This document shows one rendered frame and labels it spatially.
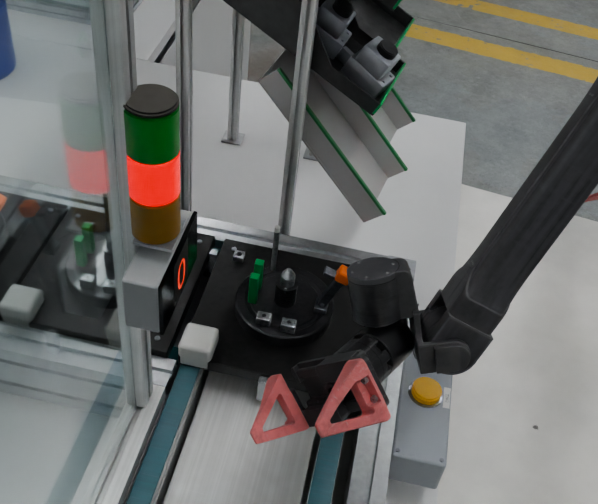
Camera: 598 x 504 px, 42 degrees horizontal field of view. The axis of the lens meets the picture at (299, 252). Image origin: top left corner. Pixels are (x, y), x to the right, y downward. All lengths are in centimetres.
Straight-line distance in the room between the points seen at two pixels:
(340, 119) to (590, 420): 61
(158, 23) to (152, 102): 131
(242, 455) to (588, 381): 57
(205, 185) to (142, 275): 72
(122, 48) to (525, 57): 342
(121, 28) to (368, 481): 61
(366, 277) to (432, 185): 76
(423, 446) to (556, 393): 32
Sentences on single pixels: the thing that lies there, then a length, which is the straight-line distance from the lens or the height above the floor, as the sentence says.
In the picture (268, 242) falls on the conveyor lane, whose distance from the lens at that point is 125.
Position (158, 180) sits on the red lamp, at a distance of 74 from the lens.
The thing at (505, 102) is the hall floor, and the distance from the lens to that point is 361.
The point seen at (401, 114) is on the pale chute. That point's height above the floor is 102.
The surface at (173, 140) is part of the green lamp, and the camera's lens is 72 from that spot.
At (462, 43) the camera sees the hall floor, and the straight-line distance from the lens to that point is 399.
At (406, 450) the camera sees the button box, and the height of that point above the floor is 96.
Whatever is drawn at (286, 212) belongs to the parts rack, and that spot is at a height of 98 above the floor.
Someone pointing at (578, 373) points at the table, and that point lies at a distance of 133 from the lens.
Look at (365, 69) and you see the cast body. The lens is 114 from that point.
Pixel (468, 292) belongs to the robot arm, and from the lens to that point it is 85.
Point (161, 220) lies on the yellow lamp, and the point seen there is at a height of 129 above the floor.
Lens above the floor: 181
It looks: 44 degrees down
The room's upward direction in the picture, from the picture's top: 8 degrees clockwise
